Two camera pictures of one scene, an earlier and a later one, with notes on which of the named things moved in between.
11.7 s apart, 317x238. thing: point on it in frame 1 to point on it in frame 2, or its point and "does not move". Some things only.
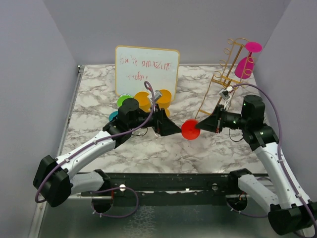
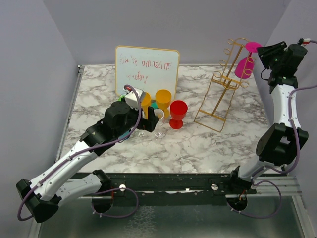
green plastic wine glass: (121, 98) does not move
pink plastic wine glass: (244, 69) does not move
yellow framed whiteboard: (135, 65) does not move
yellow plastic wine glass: (165, 101) does not move
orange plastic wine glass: (144, 103) does not move
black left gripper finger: (166, 126) to (151, 117)
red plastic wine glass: (188, 129) to (178, 109)
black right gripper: (213, 123) to (266, 52)
